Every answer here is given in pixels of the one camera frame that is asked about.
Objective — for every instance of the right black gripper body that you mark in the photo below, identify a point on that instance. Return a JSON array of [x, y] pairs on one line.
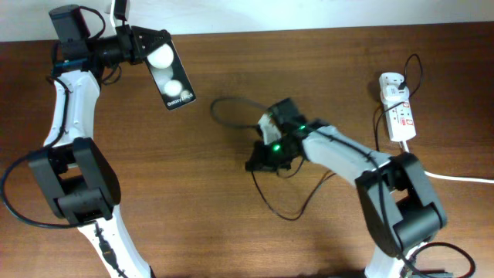
[[268, 158]]

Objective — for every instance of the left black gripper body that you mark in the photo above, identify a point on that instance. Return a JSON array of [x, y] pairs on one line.
[[115, 50]]

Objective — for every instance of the black Galaxy smartphone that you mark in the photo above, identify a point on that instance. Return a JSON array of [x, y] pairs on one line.
[[170, 77]]

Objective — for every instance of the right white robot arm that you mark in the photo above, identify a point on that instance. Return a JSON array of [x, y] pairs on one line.
[[401, 209]]

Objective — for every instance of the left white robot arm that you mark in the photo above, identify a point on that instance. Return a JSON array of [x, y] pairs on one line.
[[77, 181]]

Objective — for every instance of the white power strip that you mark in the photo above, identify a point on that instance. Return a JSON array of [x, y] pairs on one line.
[[400, 122]]

